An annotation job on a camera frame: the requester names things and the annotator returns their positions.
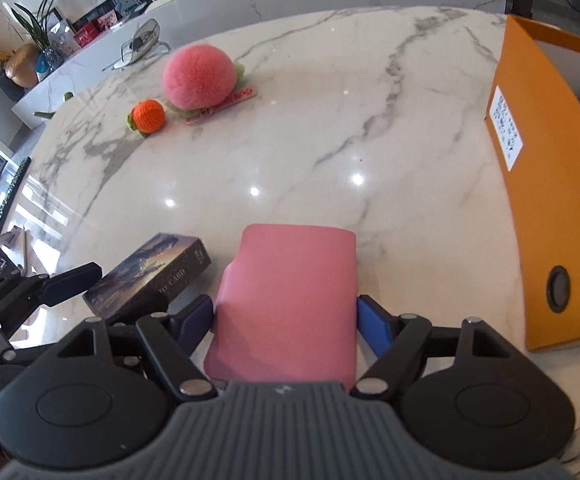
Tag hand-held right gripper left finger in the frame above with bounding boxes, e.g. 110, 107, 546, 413
57, 294, 218, 403

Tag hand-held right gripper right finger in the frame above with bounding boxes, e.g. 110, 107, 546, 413
351, 295, 514, 403

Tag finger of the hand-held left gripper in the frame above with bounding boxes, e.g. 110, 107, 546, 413
0, 262, 104, 329

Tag dark card box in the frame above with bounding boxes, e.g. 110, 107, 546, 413
82, 232, 212, 320

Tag orange cardboard box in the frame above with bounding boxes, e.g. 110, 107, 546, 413
485, 14, 580, 352

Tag small orange plush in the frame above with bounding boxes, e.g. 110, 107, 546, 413
126, 99, 166, 137

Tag brown round vase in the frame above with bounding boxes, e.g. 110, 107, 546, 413
7, 42, 41, 88

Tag pink flat stick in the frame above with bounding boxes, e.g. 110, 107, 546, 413
186, 87, 258, 125

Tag green plant blue vase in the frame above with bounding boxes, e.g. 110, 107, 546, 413
12, 0, 71, 81

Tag pink peach plush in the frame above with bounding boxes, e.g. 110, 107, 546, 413
162, 45, 245, 112

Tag grey desk fan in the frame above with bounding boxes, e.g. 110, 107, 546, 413
102, 17, 172, 72

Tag red gift boxes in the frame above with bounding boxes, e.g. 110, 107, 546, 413
72, 7, 121, 46

